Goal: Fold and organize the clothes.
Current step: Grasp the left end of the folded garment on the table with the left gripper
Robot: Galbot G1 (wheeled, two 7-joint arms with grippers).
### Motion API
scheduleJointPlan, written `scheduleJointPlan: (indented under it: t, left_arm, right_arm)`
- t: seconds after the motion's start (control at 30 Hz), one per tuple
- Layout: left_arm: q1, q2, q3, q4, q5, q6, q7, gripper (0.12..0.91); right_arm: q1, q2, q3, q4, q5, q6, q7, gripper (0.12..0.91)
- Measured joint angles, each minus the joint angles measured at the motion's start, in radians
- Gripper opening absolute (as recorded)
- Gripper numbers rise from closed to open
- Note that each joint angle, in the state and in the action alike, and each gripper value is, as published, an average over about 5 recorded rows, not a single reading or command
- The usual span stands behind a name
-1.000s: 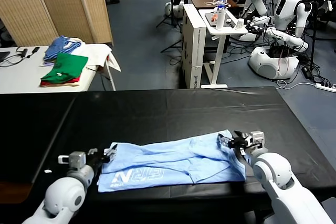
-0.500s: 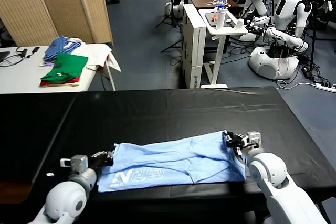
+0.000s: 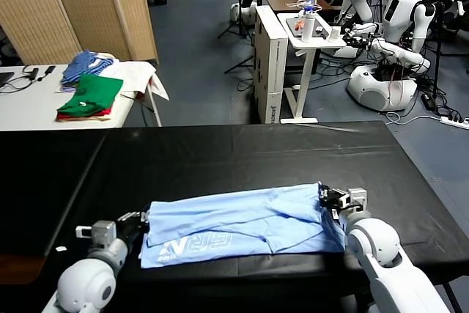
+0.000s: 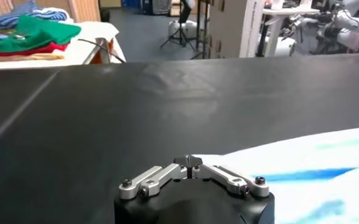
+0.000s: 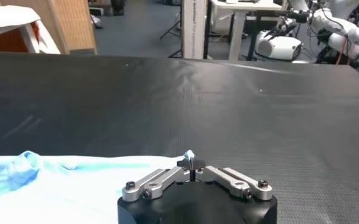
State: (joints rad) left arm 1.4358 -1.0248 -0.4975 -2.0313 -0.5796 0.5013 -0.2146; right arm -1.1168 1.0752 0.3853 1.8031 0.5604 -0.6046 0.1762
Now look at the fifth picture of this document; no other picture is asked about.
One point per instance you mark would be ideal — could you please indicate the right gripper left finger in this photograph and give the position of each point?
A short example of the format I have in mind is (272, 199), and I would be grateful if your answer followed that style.
(158, 182)

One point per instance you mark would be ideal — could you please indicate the black trash bin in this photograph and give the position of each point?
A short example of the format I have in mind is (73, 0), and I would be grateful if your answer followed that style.
(117, 5)

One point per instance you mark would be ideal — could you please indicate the light blue t-shirt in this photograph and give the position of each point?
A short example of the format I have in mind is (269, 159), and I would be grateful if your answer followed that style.
(60, 188)

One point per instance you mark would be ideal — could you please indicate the tall white cardboard box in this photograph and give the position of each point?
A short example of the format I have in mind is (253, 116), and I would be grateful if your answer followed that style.
(194, 27)

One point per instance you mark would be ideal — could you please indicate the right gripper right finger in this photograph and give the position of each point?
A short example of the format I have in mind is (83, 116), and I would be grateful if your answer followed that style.
(231, 182)

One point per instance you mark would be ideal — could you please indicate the black table cover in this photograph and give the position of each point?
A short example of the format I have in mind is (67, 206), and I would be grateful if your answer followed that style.
(197, 106)

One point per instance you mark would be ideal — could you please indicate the white humanoid robot with base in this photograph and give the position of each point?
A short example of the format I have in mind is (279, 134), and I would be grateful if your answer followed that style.
(279, 47)

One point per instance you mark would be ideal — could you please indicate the black tripod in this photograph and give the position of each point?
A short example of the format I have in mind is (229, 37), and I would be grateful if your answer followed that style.
(171, 29)

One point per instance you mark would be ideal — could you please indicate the white standing desk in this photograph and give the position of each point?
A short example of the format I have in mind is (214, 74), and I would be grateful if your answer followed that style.
(238, 30)

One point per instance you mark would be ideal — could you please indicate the bamboo folding screen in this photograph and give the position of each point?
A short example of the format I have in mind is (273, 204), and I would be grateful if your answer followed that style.
(69, 24)

